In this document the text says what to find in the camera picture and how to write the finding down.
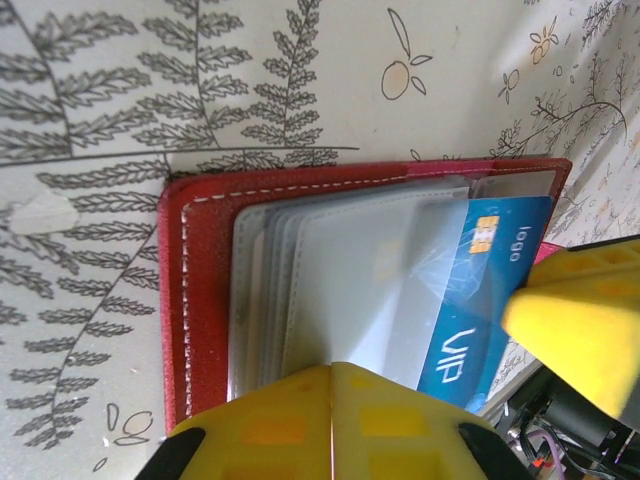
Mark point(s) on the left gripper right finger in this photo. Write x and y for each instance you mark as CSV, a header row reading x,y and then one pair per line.
x,y
400,440

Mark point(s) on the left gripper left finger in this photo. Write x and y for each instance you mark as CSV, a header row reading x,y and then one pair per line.
x,y
260,440

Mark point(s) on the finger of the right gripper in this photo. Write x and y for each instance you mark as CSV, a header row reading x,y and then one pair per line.
x,y
575,325

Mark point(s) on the blue VIP card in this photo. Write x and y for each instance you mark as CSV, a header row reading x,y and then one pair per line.
x,y
480,310

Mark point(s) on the red leather card holder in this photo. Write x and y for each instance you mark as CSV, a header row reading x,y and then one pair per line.
x,y
205,275

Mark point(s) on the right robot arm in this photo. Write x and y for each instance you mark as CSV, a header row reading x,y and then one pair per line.
x,y
575,420

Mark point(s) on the floral patterned tablecloth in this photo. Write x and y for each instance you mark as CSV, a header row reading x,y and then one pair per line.
x,y
100,75

